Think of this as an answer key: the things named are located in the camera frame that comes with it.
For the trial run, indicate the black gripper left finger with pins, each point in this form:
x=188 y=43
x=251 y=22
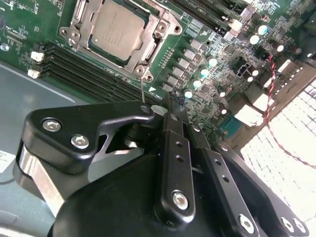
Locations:
x=44 y=143

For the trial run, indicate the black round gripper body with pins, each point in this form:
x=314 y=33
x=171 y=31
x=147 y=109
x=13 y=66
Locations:
x=111 y=205

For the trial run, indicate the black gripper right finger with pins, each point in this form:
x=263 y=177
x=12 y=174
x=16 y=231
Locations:
x=222 y=177

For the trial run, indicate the thin metal locking lever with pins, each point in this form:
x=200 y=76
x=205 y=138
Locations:
x=142 y=89

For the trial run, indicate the metal socket cover frame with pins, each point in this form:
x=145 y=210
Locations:
x=87 y=24

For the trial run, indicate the silver CPU green edge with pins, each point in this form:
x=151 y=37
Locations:
x=118 y=27

